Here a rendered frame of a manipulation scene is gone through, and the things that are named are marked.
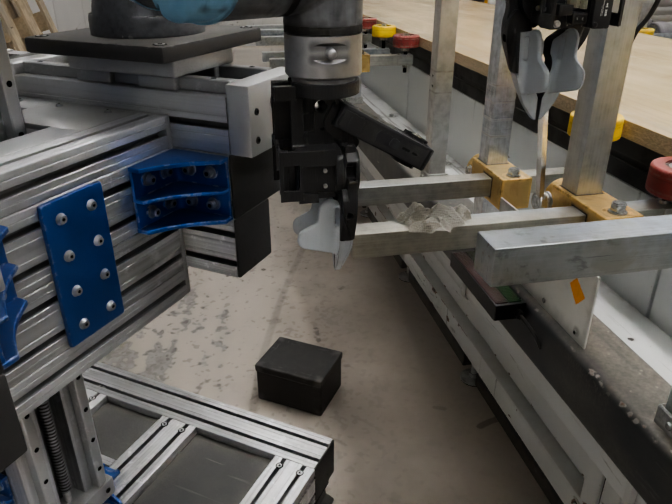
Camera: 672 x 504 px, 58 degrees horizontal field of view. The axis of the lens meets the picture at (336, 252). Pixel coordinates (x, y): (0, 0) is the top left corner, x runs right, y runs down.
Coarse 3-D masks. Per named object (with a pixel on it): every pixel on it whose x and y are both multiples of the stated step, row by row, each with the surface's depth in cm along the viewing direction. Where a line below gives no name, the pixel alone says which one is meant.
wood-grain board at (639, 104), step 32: (384, 0) 310; (416, 0) 310; (416, 32) 193; (480, 32) 193; (544, 32) 193; (480, 64) 144; (640, 64) 140; (576, 96) 110; (640, 96) 110; (640, 128) 92
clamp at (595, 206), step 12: (552, 192) 78; (564, 192) 76; (552, 204) 79; (564, 204) 76; (576, 204) 73; (588, 204) 72; (600, 204) 72; (588, 216) 71; (600, 216) 69; (612, 216) 69; (624, 216) 69; (636, 216) 69
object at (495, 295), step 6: (456, 252) 98; (462, 252) 98; (462, 258) 96; (468, 258) 96; (468, 264) 94; (468, 270) 93; (474, 270) 93; (474, 276) 91; (480, 276) 91; (480, 282) 89; (486, 288) 88; (492, 288) 88; (492, 294) 86; (498, 294) 86; (498, 300) 85; (504, 300) 85
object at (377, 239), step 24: (480, 216) 71; (504, 216) 71; (528, 216) 71; (552, 216) 71; (576, 216) 71; (648, 216) 74; (360, 240) 67; (384, 240) 68; (408, 240) 68; (432, 240) 69; (456, 240) 70
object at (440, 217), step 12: (420, 204) 70; (408, 216) 69; (420, 216) 69; (432, 216) 69; (444, 216) 68; (456, 216) 69; (468, 216) 70; (408, 228) 68; (420, 228) 67; (432, 228) 66; (444, 228) 67
